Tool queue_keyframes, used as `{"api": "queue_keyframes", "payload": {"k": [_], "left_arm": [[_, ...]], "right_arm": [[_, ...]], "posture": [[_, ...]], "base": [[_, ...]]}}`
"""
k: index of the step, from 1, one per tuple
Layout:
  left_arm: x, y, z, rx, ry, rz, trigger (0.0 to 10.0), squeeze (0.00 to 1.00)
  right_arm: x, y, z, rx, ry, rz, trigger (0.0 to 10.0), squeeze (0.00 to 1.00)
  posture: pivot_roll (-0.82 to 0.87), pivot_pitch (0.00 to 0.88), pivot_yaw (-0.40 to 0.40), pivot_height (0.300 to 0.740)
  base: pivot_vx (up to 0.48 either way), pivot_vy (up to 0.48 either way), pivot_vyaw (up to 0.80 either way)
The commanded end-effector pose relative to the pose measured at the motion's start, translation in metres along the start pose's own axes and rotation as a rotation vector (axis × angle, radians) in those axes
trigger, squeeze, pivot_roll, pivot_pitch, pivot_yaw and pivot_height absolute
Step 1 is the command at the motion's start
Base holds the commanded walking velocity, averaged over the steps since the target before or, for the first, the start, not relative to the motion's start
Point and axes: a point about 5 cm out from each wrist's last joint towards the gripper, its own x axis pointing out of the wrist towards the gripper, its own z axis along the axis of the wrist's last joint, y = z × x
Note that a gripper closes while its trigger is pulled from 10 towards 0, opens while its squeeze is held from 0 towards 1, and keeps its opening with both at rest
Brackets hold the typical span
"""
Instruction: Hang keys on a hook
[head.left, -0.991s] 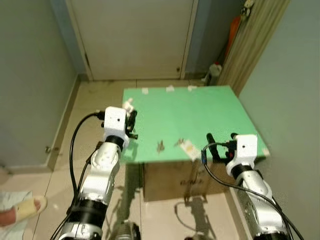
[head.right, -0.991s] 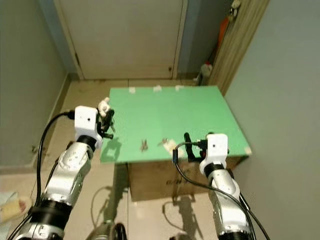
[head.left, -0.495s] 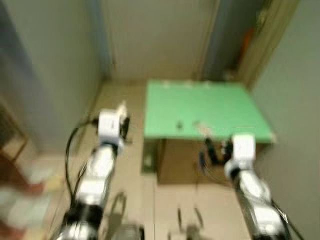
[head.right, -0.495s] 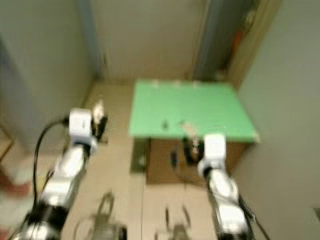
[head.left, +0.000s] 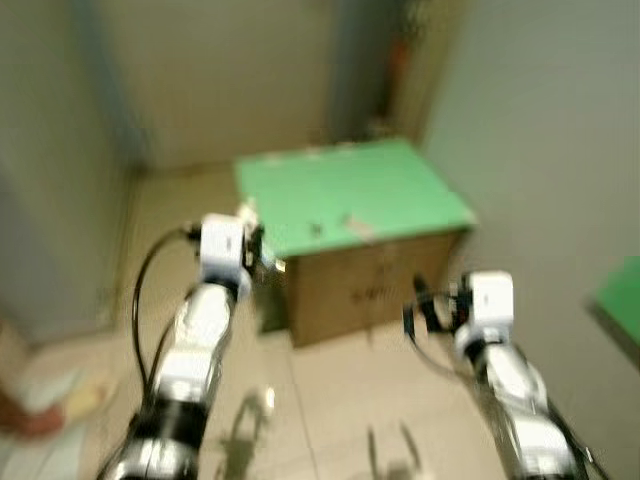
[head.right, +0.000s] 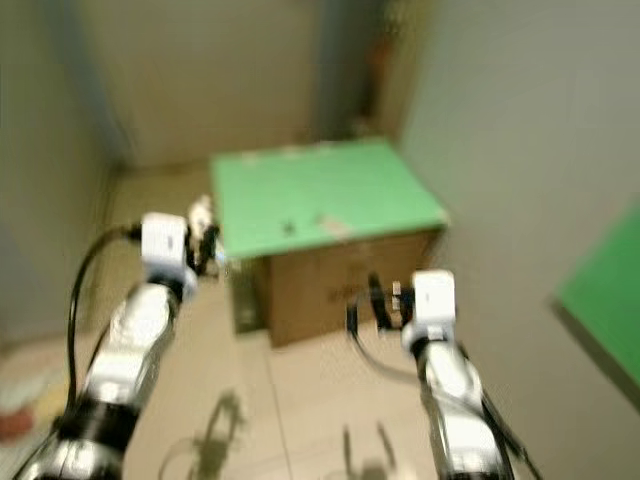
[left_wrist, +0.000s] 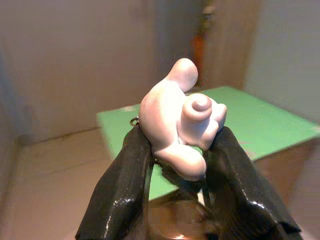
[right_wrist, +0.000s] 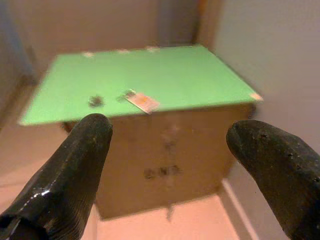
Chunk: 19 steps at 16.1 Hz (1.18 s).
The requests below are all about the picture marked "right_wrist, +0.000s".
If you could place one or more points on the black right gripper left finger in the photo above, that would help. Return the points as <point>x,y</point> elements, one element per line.
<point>62,175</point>

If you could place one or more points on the green sheet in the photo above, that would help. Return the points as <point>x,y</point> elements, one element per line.
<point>140,80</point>

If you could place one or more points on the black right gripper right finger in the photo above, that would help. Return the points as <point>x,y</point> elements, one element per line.
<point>282,170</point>

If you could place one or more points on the brown cardboard box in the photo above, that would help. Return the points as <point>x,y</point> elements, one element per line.
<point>162,160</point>

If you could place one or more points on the dark metal key bunch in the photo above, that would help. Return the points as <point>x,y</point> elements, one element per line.
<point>95,100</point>

